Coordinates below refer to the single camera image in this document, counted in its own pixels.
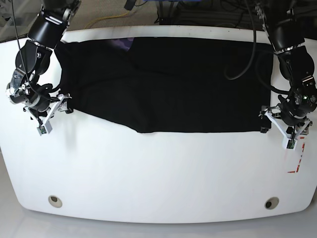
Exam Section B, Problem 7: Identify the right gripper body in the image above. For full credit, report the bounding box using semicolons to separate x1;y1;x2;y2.
5;74;53;117

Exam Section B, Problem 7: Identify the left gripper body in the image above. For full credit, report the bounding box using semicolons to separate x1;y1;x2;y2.
278;79;317;126

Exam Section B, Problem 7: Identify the black T-shirt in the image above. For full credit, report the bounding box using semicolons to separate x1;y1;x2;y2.
54;38;273;133

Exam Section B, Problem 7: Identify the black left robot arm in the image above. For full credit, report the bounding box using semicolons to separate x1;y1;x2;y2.
255;0;317;127

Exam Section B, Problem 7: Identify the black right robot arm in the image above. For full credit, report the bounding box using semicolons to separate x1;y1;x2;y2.
6;0;81;118

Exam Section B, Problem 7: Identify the red tape rectangle marking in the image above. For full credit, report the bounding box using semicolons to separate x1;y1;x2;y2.
285;135;307;174

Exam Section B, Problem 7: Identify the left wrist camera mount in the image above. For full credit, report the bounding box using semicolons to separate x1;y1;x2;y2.
259;106;313;150

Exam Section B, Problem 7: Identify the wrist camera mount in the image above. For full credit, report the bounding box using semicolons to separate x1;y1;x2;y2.
259;106;313;150
23;94;72;136

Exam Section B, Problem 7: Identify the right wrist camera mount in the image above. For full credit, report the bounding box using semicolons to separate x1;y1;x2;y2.
23;94;72;136

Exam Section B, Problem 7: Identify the right table cable grommet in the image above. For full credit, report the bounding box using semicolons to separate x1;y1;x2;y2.
264;197;279;210

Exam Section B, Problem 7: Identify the table cable grommet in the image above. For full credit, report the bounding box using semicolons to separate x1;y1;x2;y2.
48;195;62;208
264;197;279;210

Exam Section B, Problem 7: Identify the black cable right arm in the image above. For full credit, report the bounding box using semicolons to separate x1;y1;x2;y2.
9;0;40;92

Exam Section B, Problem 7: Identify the yellow cable on floor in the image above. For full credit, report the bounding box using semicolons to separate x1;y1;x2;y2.
85;9;129;29

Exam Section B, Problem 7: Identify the left table cable grommet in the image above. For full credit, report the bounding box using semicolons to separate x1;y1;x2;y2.
48;195;62;208

